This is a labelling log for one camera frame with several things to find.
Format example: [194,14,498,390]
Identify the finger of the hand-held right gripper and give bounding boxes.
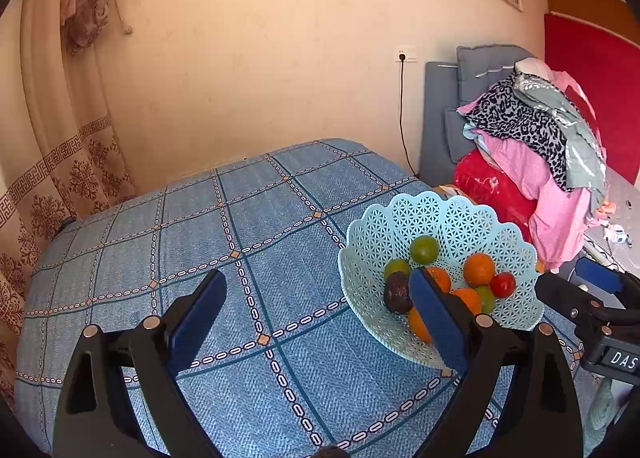
[575,257,628,295]
[536,272,608,334]

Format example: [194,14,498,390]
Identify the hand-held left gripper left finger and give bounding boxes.
[52,268,228,458]

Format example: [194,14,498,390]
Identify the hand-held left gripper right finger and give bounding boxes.
[408,265,585,458]

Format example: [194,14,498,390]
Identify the large orange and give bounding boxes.
[407,307,433,344]

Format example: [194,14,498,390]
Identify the oval orange tangerine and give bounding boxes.
[451,288,482,316]

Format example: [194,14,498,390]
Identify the small round orange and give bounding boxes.
[426,267,452,293]
[463,253,496,287]

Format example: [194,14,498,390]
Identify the dark wrinkled passion fruit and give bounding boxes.
[383,272,414,314]

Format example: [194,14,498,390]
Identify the red cherry tomato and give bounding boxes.
[490,272,516,298]

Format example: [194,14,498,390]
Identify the green lime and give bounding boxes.
[410,235,440,263]

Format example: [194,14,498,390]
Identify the light blue plastic fruit basket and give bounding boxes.
[337,191,546,364]

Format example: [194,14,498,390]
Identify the teal knitted cloth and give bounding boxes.
[590,378,617,431]

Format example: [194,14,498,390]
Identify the pile of clothes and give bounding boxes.
[457,71,608,271]

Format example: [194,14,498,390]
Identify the grey mattress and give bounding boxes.
[582,168,640,274]

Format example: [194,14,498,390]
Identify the grey-green cloth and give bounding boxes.
[515,73,606,216]

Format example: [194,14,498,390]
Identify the red flowered blanket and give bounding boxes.
[454,148,538,244]

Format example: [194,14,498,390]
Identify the leopard print cloth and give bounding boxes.
[464,76,571,191]

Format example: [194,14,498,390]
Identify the small grey cushion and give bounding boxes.
[444,108,476,164]

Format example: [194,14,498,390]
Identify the beige patterned curtain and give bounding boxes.
[0,0,138,389]

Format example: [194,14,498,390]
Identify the white cloth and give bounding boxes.
[515,57,553,82]

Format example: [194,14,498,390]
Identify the large grey cushion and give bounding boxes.
[456,43,536,109]

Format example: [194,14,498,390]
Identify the black power cable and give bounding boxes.
[399,58,418,176]

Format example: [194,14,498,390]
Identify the red padded wall panel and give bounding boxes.
[544,13,640,171]

